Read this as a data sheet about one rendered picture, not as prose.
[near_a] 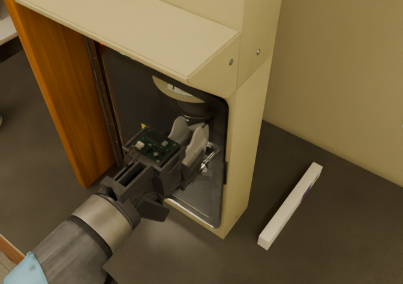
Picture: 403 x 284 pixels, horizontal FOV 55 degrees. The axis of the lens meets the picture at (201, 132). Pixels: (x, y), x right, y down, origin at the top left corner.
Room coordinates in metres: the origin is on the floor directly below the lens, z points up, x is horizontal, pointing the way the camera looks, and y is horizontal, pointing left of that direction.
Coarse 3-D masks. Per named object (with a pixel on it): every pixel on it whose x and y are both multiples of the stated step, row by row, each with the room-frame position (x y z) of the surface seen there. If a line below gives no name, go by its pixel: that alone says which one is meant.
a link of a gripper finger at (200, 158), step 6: (198, 156) 0.38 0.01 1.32; (198, 162) 0.37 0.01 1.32; (186, 168) 0.35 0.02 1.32; (192, 168) 0.35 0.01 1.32; (198, 168) 0.35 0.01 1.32; (186, 174) 0.34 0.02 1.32; (192, 174) 0.34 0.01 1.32; (198, 174) 0.35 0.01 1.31; (186, 180) 0.33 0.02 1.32; (192, 180) 0.34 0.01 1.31; (180, 186) 0.33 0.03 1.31; (186, 186) 0.33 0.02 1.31
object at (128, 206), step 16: (144, 128) 0.38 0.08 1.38; (128, 144) 0.35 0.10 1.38; (144, 144) 0.35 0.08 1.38; (160, 144) 0.35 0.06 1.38; (176, 144) 0.35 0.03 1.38; (128, 160) 0.34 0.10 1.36; (144, 160) 0.32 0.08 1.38; (160, 160) 0.32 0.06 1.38; (176, 160) 0.34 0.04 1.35; (128, 176) 0.30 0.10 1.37; (144, 176) 0.30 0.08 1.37; (160, 176) 0.30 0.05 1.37; (176, 176) 0.33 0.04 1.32; (112, 192) 0.29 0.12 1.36; (128, 192) 0.27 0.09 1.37; (144, 192) 0.30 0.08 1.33; (160, 192) 0.31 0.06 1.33; (176, 192) 0.32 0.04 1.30; (128, 208) 0.26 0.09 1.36
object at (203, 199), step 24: (96, 48) 0.59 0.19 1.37; (120, 72) 0.56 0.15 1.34; (144, 72) 0.52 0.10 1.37; (120, 96) 0.57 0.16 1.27; (144, 96) 0.53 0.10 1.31; (168, 96) 0.49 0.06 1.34; (192, 96) 0.46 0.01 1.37; (216, 96) 0.44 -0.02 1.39; (120, 120) 0.58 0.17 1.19; (144, 120) 0.53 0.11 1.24; (168, 120) 0.49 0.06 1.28; (192, 120) 0.46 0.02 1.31; (216, 120) 0.43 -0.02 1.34; (120, 144) 0.59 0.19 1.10; (216, 144) 0.43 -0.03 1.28; (216, 168) 0.43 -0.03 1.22; (192, 192) 0.46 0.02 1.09; (216, 192) 0.43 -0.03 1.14; (216, 216) 0.43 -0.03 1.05
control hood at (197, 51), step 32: (32, 0) 0.50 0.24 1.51; (64, 0) 0.50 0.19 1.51; (96, 0) 0.50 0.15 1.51; (128, 0) 0.50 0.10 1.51; (96, 32) 0.42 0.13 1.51; (128, 32) 0.42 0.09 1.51; (160, 32) 0.42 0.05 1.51; (192, 32) 0.42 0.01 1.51; (224, 32) 0.42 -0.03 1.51; (160, 64) 0.36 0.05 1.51; (192, 64) 0.36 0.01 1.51; (224, 64) 0.40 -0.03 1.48; (224, 96) 0.40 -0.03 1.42
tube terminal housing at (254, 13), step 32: (160, 0) 0.51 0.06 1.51; (192, 0) 0.47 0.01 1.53; (224, 0) 0.44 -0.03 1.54; (256, 0) 0.45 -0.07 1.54; (256, 32) 0.46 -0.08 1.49; (256, 64) 0.47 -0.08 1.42; (256, 96) 0.48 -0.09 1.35; (256, 128) 0.50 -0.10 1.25; (224, 192) 0.43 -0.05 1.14; (224, 224) 0.43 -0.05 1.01
